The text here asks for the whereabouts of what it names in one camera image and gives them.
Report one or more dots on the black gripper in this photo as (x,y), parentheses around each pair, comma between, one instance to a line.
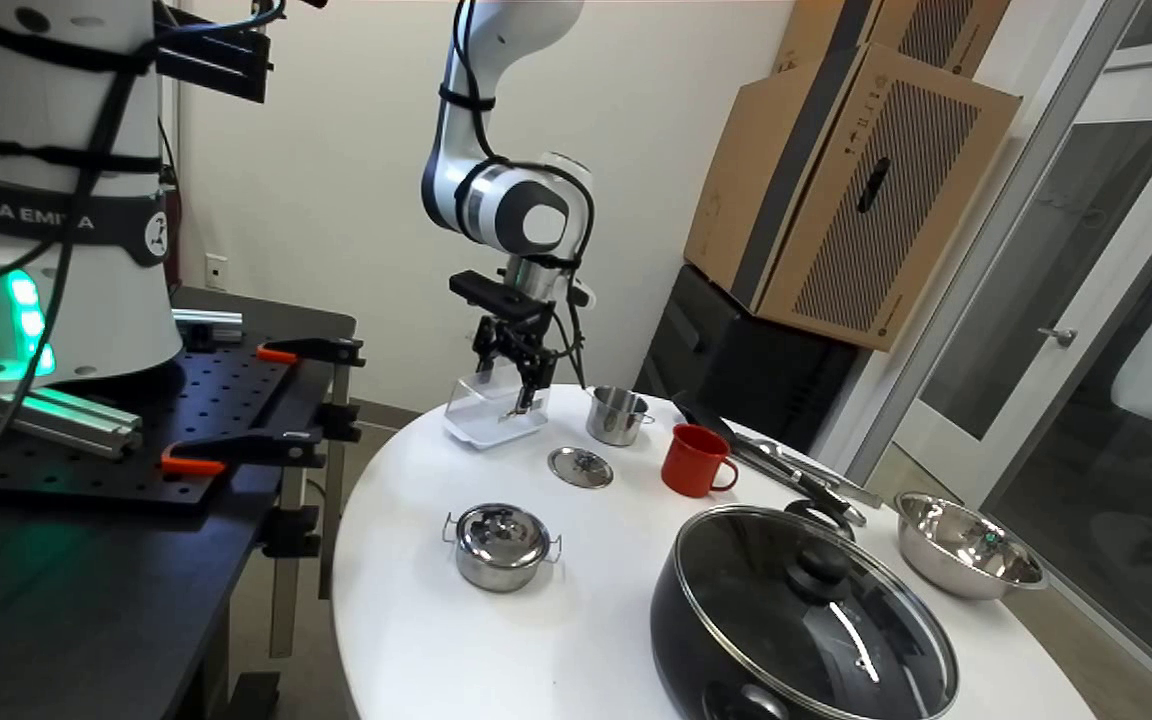
(530,333)

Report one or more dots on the white rectangular plate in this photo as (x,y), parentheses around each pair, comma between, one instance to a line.
(488,409)

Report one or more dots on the small round steel lid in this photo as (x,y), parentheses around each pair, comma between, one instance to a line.
(583,465)

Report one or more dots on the small steel pot lid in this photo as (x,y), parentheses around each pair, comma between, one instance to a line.
(481,539)

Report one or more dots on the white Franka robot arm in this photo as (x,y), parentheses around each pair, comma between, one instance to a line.
(69,307)

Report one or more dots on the small steel pot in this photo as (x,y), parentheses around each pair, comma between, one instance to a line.
(501,574)

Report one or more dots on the large black cooking pot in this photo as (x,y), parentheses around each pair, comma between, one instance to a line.
(668,640)

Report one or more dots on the glass pot lid black knob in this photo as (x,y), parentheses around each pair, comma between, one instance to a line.
(762,574)

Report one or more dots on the large cardboard box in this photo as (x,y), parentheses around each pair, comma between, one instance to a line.
(868,200)

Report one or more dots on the small cardboard box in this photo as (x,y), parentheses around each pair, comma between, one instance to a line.
(936,24)

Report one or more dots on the steel cup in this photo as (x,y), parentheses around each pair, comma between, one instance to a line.
(616,421)

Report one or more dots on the red mug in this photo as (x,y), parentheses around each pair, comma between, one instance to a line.
(694,461)

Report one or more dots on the black spatula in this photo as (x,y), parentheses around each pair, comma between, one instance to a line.
(820,491)

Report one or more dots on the steel mixing bowl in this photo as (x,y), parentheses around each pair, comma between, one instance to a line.
(968,549)

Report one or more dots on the black perforated workbench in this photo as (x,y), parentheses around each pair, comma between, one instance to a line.
(69,613)

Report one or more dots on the white glass door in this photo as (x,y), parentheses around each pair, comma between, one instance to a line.
(1042,240)

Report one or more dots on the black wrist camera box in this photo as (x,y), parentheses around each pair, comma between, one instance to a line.
(494,294)

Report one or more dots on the white wall outlet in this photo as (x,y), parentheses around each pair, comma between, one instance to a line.
(218,270)

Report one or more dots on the black stereo camera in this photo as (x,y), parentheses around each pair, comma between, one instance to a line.
(208,56)

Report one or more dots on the aluminium extrusion rail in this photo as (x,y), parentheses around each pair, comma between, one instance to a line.
(69,421)

